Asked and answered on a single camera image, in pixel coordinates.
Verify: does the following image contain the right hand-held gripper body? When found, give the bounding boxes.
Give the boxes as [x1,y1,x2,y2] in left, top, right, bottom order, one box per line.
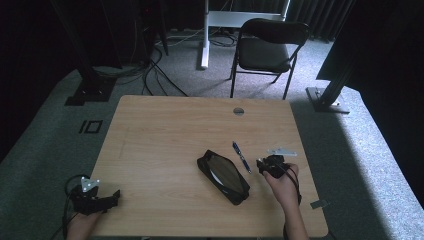
[263,147,298,180]

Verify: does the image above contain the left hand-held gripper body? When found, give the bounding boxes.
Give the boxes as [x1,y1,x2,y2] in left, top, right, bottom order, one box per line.
[69,177,112,216]

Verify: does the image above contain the black mesh pencil case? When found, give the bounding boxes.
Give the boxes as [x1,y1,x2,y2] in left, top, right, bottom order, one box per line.
[196,149,251,206]

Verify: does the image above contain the person's left hand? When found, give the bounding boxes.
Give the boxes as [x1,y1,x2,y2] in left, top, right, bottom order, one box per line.
[65,210,104,240]

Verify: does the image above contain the person's right hand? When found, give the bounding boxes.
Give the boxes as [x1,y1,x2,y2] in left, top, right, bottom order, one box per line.
[262,162,302,210]

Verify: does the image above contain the blue pen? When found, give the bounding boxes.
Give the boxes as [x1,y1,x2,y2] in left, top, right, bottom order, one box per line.
[232,141,253,175]

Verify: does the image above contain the grey tape piece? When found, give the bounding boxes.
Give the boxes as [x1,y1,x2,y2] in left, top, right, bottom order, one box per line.
[309,198,330,210]

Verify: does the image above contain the black metal stand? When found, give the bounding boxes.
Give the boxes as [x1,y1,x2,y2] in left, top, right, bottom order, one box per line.
[305,0,357,115]
[49,0,118,107]

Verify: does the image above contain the black folding chair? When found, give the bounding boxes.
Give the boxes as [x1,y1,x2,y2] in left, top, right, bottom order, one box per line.
[229,17,311,101]

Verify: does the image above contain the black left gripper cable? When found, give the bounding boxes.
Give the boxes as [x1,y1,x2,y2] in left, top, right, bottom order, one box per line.
[49,173,92,240]

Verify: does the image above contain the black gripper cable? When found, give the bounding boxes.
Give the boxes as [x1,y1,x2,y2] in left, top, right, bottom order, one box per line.
[49,173,92,240]
[281,165,304,240]

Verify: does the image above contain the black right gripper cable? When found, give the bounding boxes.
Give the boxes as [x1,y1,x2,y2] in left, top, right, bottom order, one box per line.
[281,165,304,240]

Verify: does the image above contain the black floor cables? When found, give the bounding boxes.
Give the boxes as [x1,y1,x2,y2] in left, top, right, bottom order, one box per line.
[93,46,190,98]

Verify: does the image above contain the white desk frame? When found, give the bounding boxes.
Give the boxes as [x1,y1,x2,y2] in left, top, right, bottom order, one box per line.
[199,0,292,71]

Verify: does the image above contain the white floor cable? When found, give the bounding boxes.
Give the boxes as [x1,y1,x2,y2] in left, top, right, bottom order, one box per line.
[155,27,208,48]

